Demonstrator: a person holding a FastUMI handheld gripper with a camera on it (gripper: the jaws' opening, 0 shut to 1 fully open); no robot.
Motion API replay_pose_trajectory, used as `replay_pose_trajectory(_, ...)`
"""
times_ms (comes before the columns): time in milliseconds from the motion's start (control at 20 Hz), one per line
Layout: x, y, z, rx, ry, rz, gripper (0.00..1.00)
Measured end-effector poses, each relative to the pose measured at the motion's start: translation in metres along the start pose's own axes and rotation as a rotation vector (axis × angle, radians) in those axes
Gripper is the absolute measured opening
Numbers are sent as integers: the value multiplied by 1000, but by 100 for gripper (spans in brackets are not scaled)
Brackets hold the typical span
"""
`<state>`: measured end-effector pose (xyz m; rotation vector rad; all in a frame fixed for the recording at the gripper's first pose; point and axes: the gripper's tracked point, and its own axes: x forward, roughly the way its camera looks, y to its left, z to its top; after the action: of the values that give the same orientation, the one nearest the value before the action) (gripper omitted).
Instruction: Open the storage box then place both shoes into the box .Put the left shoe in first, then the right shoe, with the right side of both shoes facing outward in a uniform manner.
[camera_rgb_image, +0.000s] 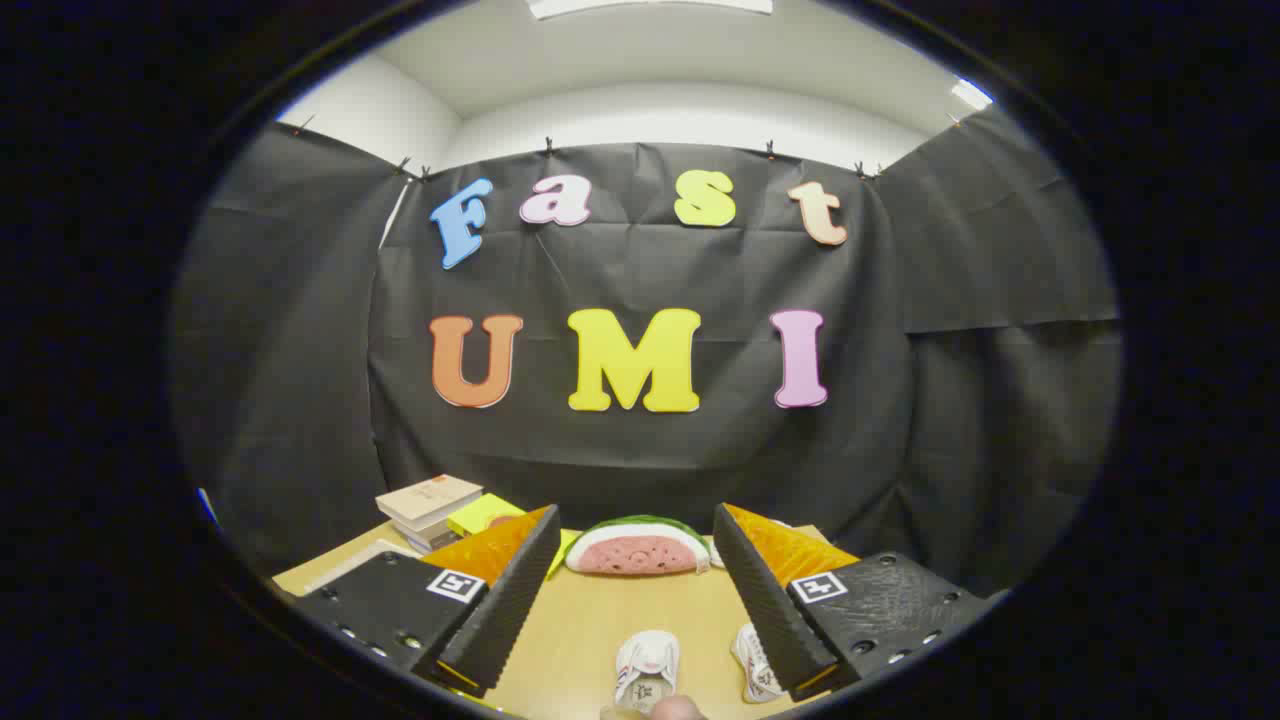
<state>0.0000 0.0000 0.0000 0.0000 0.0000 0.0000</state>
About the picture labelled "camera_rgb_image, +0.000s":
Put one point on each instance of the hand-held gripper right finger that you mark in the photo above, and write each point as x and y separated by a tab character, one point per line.
765	600

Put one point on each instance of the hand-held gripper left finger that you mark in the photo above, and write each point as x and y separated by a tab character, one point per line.
515	600

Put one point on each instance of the white shoe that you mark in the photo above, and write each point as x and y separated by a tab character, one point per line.
755	665
645	665

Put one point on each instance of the cream storage box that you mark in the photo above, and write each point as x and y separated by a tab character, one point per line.
360	558

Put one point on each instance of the yellow box red label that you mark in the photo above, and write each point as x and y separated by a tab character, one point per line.
485	512

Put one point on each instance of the blue book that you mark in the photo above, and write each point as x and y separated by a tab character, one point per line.
432	546

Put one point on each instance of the tan book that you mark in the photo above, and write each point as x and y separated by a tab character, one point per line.
440	532

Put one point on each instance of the watermelon slice plush toy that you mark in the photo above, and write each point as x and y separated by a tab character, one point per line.
635	550

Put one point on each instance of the ceiling light panel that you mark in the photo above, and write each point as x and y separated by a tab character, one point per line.
650	7
972	94

